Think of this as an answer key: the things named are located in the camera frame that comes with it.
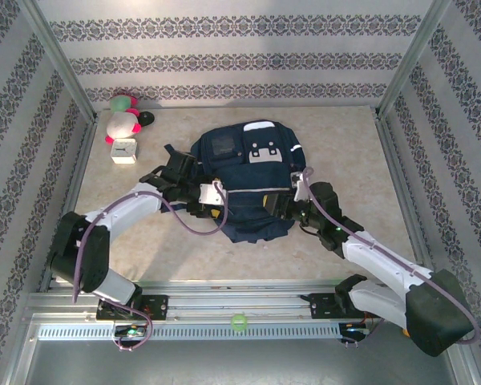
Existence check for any navy blue backpack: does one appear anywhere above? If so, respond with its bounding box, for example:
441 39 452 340
163 119 308 245

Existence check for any white square clock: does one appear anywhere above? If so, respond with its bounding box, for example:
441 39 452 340
110 137 139 165

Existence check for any white and pink plush toy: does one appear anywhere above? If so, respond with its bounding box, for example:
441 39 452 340
105 111 142 144

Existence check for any green and pink plush toy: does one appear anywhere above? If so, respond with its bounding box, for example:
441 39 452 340
110 94 140 114

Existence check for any small controller board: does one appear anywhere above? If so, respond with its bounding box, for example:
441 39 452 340
114 325 148 338
340 322 369 337

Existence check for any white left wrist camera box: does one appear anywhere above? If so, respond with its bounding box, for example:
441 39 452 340
198 180 227 206

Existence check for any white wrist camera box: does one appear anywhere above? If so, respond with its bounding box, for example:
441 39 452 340
289 170 310 201
198 180 227 206

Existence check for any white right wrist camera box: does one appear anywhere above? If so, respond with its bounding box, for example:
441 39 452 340
289 170 310 201

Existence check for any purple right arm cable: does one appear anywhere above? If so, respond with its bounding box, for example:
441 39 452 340
300 166 479 348

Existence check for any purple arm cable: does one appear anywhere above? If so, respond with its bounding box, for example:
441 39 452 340
300 166 479 348
71 180 229 353

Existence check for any aluminium side rail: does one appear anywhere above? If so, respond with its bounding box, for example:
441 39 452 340
38 114 99 292
373 114 441 288

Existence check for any aluminium mounting rail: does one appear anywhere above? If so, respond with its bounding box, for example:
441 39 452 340
22 280 460 324

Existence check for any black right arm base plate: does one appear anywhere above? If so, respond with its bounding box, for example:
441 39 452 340
300 292 384 320

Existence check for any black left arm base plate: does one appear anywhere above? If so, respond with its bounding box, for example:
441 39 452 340
95 294 169 322

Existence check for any grey slotted cable duct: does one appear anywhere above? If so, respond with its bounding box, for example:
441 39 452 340
35 323 344 342

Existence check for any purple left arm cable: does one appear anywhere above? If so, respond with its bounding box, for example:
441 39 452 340
71 180 229 353

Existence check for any aluminium frame post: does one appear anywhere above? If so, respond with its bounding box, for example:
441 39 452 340
372 0 456 120
15 0 101 121

